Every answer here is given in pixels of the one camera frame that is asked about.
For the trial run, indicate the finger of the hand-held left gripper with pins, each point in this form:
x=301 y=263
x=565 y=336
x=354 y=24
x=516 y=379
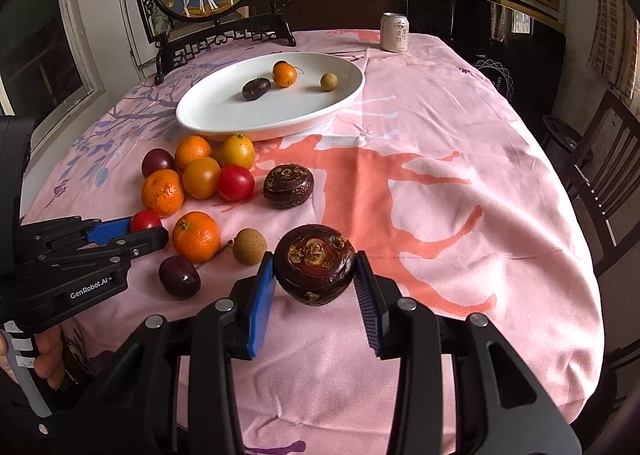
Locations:
x=145 y=240
x=107 y=230

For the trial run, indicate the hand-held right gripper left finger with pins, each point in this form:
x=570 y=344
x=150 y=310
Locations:
x=262 y=307

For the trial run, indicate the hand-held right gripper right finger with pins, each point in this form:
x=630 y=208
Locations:
x=369 y=307

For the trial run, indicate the dark purple plum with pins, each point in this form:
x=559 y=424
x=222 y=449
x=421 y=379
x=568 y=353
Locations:
x=179 y=277
x=156 y=162

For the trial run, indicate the tan longan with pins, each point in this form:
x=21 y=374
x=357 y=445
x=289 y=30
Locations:
x=249 y=246
x=328 y=82

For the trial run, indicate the orange smooth citrus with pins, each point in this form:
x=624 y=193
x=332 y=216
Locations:
x=201 y=178

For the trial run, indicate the red plum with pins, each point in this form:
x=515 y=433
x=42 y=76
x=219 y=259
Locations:
x=236 y=183

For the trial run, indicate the yellow-orange smooth citrus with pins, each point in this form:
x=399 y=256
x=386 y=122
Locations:
x=237 y=150

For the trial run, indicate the white oval plate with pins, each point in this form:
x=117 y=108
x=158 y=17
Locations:
x=300 y=110

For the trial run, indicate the person's left hand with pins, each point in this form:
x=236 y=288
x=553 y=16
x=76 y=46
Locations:
x=49 y=355

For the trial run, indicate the pink printed tablecloth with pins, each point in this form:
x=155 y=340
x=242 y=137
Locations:
x=450 y=235

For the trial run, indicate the small orange mandarin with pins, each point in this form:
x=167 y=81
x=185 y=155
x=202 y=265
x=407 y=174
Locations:
x=284 y=75

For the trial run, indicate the black round stool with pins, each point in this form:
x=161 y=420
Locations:
x=560 y=130

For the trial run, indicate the dark wooden chair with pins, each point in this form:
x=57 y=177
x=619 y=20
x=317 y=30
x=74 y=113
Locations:
x=605 y=175

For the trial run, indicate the white drink can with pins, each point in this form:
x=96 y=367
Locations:
x=395 y=33

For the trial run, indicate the white window frame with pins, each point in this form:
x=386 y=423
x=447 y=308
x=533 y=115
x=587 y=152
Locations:
x=70 y=35

